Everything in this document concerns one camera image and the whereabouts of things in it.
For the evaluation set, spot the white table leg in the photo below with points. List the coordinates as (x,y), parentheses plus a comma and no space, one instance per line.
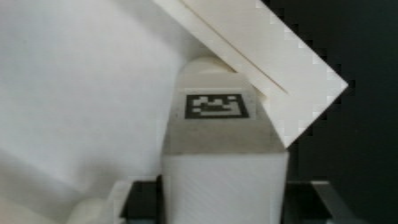
(224,157)

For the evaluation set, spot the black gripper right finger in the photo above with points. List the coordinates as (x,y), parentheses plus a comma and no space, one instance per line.
(313,204)

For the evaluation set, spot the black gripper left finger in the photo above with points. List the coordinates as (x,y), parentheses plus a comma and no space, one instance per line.
(135,203)

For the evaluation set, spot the white square table top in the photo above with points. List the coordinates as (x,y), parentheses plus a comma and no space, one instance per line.
(91,55)

